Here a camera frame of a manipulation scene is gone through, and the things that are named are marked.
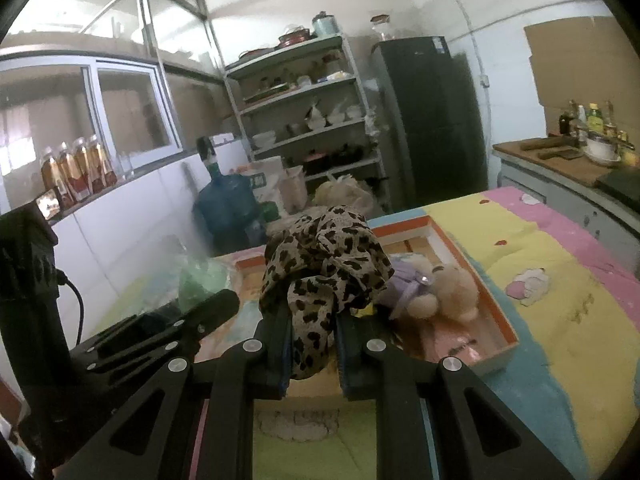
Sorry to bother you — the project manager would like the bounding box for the black cable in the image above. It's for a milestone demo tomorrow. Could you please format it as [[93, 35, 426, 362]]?
[[56, 269, 85, 347]]

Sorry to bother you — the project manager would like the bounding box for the grey metal shelf rack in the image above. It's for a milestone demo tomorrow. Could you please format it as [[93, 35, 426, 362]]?
[[224, 34, 393, 211]]

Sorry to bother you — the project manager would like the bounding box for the colourful printed blanket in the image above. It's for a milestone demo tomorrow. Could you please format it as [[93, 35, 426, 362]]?
[[90, 185, 640, 480]]

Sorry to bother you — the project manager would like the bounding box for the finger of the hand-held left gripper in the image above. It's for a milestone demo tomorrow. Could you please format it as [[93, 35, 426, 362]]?
[[72, 322, 211, 377], [135, 289, 241, 336]]

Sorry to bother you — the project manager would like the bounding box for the black water jug pump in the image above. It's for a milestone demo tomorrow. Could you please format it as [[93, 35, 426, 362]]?
[[196, 136, 221, 171]]

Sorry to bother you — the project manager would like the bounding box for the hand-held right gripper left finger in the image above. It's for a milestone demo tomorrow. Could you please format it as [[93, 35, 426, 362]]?
[[52, 305, 293, 480]]

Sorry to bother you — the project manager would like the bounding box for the blue water jug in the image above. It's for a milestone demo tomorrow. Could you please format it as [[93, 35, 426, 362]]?
[[192, 167, 266, 251]]

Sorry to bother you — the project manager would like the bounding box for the orange cardboard box tray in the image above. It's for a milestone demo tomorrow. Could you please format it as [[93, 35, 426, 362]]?
[[235, 214, 521, 376]]

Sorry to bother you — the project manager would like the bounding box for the black refrigerator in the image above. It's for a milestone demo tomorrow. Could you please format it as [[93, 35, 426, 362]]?
[[371, 35, 488, 211]]

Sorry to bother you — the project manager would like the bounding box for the plastic bag of goods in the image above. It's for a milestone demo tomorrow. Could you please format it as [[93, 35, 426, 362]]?
[[312, 175, 376, 216]]

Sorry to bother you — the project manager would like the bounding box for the black induction cooker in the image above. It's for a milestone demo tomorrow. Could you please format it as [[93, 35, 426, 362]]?
[[597, 167, 640, 199]]

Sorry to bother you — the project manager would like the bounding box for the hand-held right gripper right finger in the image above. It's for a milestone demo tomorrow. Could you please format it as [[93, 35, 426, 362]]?
[[334, 310, 576, 480]]

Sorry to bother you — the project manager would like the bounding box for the sliding window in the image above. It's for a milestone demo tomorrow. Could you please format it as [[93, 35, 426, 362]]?
[[0, 55, 183, 191]]

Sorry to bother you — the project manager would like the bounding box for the brown cardboard wall covering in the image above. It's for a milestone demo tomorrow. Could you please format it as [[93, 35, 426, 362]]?
[[524, 15, 640, 126]]

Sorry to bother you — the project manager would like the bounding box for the glass jar red lid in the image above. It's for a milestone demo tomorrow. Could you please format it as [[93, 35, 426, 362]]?
[[371, 14, 394, 41]]

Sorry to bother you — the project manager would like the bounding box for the leopard print scarf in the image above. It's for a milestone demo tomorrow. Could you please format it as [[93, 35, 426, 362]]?
[[259, 204, 396, 381]]

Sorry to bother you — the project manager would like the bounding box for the green plastic bag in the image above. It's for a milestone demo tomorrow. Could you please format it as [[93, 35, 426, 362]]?
[[177, 250, 233, 311]]

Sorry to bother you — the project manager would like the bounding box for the wooden cutting board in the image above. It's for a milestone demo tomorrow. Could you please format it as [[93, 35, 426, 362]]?
[[492, 137, 626, 187]]

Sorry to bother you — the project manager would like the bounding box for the white sack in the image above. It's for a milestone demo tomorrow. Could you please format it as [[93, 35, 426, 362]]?
[[250, 157, 286, 211]]

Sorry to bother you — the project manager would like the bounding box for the smartphone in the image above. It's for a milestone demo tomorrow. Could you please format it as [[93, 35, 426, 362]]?
[[35, 187, 65, 221]]

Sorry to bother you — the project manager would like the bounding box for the red pot with lid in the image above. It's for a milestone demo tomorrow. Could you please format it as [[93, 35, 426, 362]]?
[[277, 25, 313, 47]]

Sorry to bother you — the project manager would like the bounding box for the white bowl with lid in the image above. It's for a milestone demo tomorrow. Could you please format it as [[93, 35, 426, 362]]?
[[585, 135, 623, 167]]

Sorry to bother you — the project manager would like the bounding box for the teal canister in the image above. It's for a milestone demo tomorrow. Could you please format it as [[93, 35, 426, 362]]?
[[312, 11, 339, 37]]

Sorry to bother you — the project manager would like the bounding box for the beige plastic container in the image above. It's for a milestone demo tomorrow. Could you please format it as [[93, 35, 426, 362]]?
[[283, 166, 307, 211]]

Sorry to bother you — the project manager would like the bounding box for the pink packet with hair clips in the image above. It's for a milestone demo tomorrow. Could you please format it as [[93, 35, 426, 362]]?
[[415, 320, 493, 361]]

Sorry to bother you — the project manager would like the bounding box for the beige teddy bear purple dress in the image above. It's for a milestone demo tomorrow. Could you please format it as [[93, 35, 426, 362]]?
[[375, 255, 481, 323]]

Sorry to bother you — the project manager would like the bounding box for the kitchen counter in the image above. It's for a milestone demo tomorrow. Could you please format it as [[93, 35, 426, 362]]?
[[492, 137, 640, 246]]

